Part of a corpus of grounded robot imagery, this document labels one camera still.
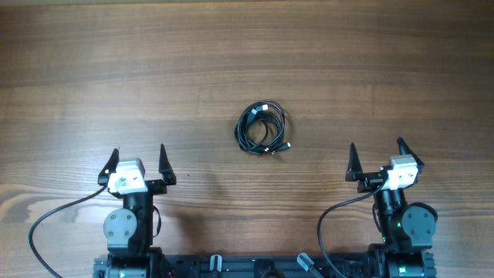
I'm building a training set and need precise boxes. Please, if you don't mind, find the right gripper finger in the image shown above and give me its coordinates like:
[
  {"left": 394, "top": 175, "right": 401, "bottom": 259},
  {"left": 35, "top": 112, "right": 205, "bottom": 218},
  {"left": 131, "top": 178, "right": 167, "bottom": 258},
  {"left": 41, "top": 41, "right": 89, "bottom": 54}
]
[
  {"left": 397, "top": 137, "right": 425, "bottom": 170},
  {"left": 345, "top": 142, "right": 364, "bottom": 181}
]

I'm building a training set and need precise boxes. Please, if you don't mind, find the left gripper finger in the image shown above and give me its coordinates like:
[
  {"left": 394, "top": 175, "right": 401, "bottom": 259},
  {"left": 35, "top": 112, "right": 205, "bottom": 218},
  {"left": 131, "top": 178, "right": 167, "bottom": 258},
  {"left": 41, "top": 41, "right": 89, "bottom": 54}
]
[
  {"left": 97, "top": 148, "right": 120, "bottom": 186},
  {"left": 158, "top": 144, "right": 177, "bottom": 185}
]

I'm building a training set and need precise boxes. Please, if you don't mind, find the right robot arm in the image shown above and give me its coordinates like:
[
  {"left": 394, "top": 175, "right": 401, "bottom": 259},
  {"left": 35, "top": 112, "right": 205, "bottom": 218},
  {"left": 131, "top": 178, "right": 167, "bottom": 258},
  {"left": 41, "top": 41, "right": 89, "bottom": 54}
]
[{"left": 345, "top": 137, "right": 438, "bottom": 278}]

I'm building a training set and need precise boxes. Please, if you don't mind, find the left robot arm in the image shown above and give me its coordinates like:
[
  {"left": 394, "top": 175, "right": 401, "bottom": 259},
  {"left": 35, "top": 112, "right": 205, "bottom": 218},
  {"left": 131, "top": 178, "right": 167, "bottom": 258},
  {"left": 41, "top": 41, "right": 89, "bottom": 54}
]
[{"left": 93, "top": 145, "right": 177, "bottom": 278}]

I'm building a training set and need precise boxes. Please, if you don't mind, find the right camera cable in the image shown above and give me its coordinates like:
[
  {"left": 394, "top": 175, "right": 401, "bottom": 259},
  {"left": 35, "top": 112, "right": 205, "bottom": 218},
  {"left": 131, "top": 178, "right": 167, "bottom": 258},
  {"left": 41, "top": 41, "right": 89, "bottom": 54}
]
[{"left": 316, "top": 177, "right": 387, "bottom": 278}]

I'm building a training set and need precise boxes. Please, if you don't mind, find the camera cable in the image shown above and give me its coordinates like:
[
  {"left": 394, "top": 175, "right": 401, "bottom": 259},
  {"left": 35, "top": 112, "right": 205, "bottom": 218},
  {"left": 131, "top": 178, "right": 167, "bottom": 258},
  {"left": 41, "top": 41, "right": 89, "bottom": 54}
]
[
  {"left": 28, "top": 184, "right": 110, "bottom": 278},
  {"left": 316, "top": 177, "right": 387, "bottom": 278}
]

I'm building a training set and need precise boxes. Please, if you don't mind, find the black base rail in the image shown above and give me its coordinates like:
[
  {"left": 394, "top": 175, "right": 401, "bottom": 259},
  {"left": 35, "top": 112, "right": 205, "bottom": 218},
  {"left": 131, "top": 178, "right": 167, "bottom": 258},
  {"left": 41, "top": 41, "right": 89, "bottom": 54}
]
[{"left": 93, "top": 252, "right": 438, "bottom": 278}]

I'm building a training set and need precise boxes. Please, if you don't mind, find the left camera cable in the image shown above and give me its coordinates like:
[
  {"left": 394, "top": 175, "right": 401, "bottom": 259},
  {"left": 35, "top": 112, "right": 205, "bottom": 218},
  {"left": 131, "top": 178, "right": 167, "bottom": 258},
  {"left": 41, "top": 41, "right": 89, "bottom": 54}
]
[{"left": 28, "top": 184, "right": 110, "bottom": 278}]

